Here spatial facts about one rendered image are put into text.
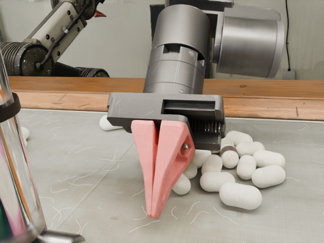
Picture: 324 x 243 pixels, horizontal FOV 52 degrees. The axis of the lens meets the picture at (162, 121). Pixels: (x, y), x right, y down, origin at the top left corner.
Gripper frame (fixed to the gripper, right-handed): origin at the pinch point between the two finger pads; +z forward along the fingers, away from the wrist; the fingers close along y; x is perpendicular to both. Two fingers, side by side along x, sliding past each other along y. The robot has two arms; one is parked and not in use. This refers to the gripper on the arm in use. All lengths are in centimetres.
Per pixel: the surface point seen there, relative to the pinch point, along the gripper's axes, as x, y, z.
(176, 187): 3.1, 0.9, -2.6
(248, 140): 9.5, 7.3, -10.4
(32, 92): 16.8, -29.8, -19.7
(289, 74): 176, 31, -126
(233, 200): 2.4, 6.3, -1.8
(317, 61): 172, 48, -134
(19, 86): 18.2, -34.2, -21.7
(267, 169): 4.7, 9.2, -5.6
